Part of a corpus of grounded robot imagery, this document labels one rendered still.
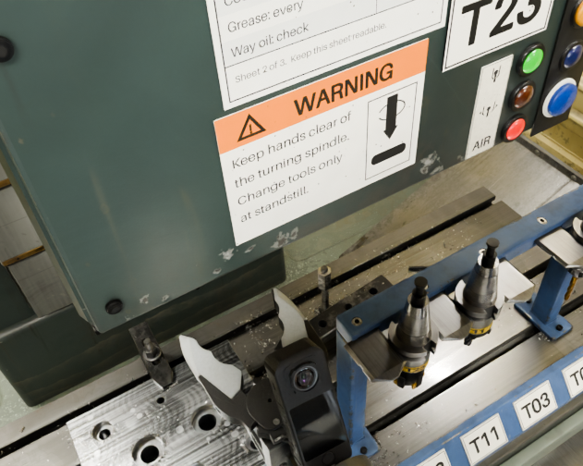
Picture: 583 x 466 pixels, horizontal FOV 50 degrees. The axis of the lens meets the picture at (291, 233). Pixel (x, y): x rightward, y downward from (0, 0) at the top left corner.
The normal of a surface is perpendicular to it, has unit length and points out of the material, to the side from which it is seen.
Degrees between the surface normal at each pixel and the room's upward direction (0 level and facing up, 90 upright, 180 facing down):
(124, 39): 90
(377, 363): 0
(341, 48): 90
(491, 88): 90
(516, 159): 24
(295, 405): 61
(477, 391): 0
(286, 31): 90
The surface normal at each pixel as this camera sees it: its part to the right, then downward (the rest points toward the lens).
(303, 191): 0.51, 0.60
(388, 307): -0.06, -0.69
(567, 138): -0.86, 0.40
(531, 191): -0.40, -0.47
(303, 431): 0.40, 0.21
